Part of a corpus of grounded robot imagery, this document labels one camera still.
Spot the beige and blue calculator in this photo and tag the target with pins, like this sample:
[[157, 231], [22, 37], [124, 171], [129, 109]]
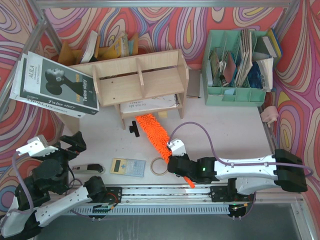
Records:
[[128, 167]]

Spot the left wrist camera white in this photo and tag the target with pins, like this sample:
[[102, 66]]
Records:
[[35, 147]]

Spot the mint green desk organizer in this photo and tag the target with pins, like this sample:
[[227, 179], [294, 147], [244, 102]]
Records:
[[227, 60]]

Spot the black binder clip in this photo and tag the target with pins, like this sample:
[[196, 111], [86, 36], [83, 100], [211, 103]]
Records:
[[133, 128]]

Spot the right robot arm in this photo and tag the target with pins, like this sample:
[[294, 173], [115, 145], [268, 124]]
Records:
[[279, 170]]

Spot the spiral notebook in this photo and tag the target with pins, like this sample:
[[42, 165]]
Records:
[[155, 103]]

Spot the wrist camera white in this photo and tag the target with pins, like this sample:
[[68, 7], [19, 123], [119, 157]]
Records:
[[177, 147], [35, 147]]

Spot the pink piggy figurine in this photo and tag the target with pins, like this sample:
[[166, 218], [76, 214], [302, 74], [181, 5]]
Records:
[[269, 115]]

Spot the wooden bookshelf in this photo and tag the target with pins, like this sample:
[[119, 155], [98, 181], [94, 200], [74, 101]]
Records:
[[139, 77]]

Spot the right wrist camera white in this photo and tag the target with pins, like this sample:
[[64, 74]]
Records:
[[177, 147]]

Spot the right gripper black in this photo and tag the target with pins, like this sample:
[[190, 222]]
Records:
[[172, 166]]

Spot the yellow sticky note pad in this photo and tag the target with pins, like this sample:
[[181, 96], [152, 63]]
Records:
[[163, 114]]

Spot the clear tape roll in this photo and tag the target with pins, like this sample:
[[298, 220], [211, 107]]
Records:
[[158, 167]]

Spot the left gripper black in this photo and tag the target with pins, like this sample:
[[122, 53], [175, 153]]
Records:
[[66, 152]]

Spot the white Chokladfabriken book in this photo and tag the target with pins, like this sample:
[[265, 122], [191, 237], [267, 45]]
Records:
[[15, 94]]

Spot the yellow file rack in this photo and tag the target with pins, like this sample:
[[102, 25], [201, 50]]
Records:
[[69, 56]]

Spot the Twins story book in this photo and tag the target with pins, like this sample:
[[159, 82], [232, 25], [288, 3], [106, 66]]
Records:
[[49, 82]]

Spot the orange microfiber duster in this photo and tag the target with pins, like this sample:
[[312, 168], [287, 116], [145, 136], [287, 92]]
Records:
[[157, 135]]

